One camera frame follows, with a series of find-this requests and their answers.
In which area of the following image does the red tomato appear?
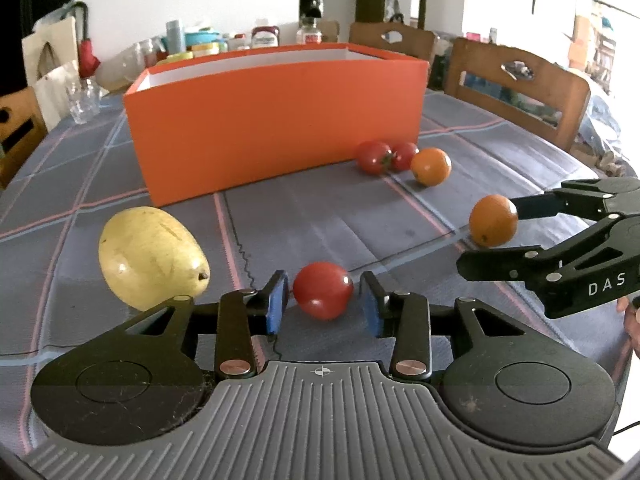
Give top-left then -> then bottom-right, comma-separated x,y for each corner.
390,142 -> 419,172
355,140 -> 393,176
293,261 -> 354,321

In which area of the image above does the red folded umbrella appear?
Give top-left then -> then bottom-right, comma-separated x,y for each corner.
74,1 -> 101,78

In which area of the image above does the clear glass cup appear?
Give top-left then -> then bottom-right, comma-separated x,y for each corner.
65,78 -> 100,125

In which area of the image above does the yellow mango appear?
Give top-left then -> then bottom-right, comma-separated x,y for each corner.
98,206 -> 210,311

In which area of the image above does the blue plaid tablecloth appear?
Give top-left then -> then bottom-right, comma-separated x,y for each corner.
1,93 -> 632,454

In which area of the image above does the orange fruit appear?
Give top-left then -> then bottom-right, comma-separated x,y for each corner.
410,148 -> 451,186
469,194 -> 518,247

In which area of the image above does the right hand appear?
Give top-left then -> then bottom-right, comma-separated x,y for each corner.
616,297 -> 640,356

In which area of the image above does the teal plastic container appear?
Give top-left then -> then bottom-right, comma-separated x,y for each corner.
184,30 -> 220,49

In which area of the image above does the far wooden chair right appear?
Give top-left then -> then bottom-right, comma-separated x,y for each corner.
349,22 -> 437,62

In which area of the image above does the dark supplement bottle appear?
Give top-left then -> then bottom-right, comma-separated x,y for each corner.
296,16 -> 322,44

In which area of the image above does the purple vitamin bottle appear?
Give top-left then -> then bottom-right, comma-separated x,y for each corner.
250,25 -> 280,49

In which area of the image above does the white paper bag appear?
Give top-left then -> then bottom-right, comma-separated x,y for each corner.
22,16 -> 79,131

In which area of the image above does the wooden chair left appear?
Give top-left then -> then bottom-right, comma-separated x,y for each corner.
0,87 -> 48,190

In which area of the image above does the orange cardboard box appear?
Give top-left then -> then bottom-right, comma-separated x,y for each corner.
124,44 -> 430,206

